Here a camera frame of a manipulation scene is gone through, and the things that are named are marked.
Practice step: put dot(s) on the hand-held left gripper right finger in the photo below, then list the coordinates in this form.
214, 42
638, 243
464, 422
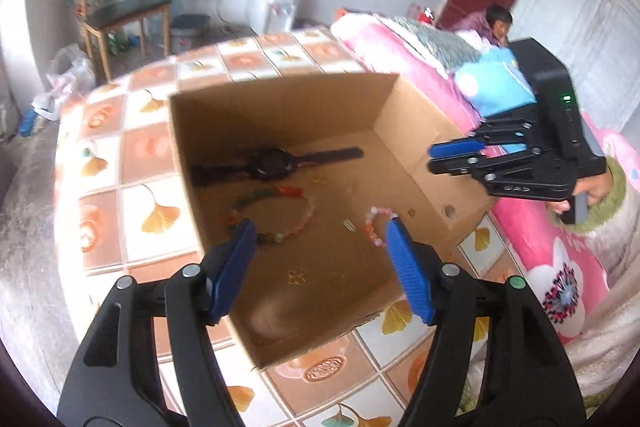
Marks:
410, 272

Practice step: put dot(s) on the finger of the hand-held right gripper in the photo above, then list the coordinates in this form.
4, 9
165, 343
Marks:
452, 148
465, 164

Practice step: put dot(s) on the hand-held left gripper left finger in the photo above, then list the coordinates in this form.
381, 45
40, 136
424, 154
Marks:
232, 272

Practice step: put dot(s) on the gold heart earring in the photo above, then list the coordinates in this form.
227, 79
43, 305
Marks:
296, 276

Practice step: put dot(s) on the silver rhinestone rectangular earring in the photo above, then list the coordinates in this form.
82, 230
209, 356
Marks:
350, 225

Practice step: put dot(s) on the brown cardboard box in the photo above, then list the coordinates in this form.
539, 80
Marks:
310, 267

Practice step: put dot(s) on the black purple smartwatch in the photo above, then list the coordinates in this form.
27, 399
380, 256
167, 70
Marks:
270, 162

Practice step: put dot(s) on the person's right forearm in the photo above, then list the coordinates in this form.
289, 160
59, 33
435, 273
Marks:
617, 202

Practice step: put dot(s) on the person's right hand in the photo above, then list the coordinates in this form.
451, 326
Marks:
597, 187

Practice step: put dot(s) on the blue pillow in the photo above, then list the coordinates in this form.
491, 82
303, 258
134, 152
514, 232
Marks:
495, 87

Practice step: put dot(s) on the pink floral blanket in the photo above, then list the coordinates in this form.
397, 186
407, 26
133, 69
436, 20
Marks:
530, 227

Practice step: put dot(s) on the white panelled door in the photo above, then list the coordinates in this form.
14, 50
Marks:
590, 17

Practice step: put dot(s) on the silver sequin cushion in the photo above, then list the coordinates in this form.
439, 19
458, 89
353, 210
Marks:
430, 39

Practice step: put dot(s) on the white water dispenser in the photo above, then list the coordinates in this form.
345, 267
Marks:
270, 12

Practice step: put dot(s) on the grey bucket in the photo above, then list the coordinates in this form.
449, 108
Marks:
189, 34

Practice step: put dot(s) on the white plastic bag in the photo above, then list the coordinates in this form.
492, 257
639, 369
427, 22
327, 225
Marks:
65, 77

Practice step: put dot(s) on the wooden chair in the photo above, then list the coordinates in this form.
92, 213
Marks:
125, 9

